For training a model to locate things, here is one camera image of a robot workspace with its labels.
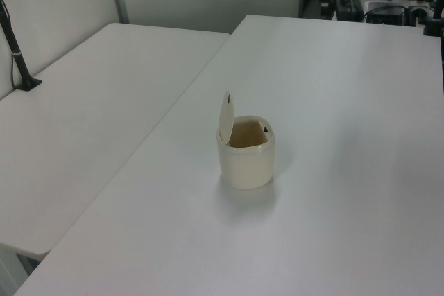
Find beige lidded trash bin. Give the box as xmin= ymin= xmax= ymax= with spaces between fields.
xmin=216 ymin=89 xmax=278 ymax=191

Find black computer case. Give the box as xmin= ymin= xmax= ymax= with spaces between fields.
xmin=364 ymin=4 xmax=407 ymax=26

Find white partition panel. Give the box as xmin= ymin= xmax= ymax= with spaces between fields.
xmin=0 ymin=0 xmax=121 ymax=101

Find white side table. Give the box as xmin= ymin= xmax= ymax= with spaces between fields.
xmin=0 ymin=22 xmax=232 ymax=261

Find black equipment box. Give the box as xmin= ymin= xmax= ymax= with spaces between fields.
xmin=334 ymin=0 xmax=364 ymax=22

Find black pole with base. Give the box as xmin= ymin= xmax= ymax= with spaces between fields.
xmin=0 ymin=0 xmax=44 ymax=91

